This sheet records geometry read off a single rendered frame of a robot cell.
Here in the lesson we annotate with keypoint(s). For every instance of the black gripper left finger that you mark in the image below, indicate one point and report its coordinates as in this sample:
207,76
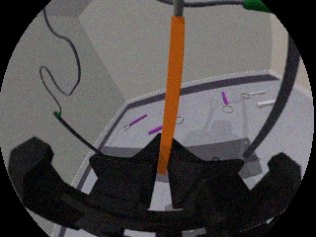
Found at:
139,170

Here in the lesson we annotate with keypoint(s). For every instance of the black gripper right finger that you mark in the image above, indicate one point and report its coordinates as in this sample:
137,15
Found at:
186,170

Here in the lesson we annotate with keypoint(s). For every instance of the white flat bar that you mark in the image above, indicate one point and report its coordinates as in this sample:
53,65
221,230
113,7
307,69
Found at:
262,105

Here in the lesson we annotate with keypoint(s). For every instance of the orange handle with grey tip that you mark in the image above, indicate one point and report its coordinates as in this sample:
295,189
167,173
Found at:
173,85

